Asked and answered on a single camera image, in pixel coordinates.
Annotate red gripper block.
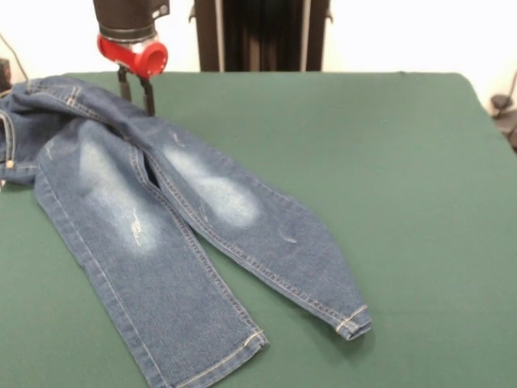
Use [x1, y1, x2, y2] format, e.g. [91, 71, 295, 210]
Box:
[95, 33, 169, 117]

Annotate blue denim jeans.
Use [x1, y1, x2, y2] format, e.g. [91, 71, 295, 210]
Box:
[0, 75, 372, 388]

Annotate grey wheeled stand base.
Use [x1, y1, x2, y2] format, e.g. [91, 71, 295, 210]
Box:
[0, 58, 13, 92]
[490, 68, 517, 153]

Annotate dark green table cloth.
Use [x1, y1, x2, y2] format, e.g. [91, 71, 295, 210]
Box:
[0, 71, 517, 388]

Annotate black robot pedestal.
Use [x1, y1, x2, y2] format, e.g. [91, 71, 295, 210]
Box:
[189, 0, 334, 73]

